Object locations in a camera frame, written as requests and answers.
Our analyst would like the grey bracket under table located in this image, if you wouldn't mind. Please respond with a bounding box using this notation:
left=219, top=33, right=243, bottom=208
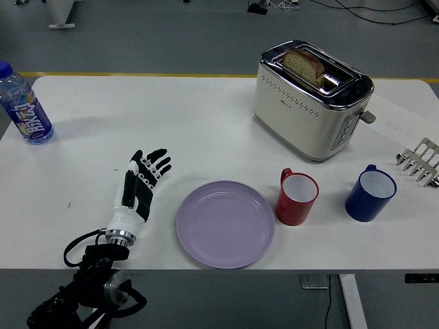
left=299, top=274, right=330, bottom=290

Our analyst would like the black cable under table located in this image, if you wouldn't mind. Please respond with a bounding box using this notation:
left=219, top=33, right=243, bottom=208
left=321, top=288, right=332, bottom=329

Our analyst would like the black table control panel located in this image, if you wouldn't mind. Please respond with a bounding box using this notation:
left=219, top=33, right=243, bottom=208
left=404, top=273, right=439, bottom=284

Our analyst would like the lilac round plate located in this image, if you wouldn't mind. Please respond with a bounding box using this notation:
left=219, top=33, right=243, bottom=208
left=176, top=180, right=276, bottom=270

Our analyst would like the blue mug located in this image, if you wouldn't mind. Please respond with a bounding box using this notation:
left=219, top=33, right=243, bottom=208
left=344, top=164, right=398, bottom=223

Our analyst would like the red mug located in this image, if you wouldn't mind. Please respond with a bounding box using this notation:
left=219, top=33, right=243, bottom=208
left=275, top=167, right=320, bottom=226

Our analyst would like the metal toast rack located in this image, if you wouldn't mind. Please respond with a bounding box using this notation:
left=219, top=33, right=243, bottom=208
left=395, top=137, right=439, bottom=188

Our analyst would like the black floor cable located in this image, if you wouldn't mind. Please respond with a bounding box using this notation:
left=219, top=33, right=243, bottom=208
left=334, top=0, right=439, bottom=25

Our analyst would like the white furniture foot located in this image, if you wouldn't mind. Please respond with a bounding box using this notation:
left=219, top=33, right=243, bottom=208
left=44, top=0, right=75, bottom=29

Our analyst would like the cream and chrome toaster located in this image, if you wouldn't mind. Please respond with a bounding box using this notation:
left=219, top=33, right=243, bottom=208
left=252, top=40, right=377, bottom=163

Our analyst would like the slice of bread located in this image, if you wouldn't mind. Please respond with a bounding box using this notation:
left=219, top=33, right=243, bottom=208
left=281, top=47, right=326, bottom=88

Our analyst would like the yellow floor tape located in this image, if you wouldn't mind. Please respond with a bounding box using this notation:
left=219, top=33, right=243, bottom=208
left=19, top=71, right=439, bottom=82

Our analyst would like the blue labelled drink bottle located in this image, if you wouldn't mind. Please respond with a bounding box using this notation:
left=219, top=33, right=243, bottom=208
left=0, top=60, right=55, bottom=145

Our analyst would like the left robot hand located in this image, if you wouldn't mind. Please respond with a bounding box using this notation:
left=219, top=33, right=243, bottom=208
left=106, top=148, right=172, bottom=239

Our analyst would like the white paper sheet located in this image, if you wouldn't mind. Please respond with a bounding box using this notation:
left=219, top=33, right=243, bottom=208
left=360, top=93, right=439, bottom=149

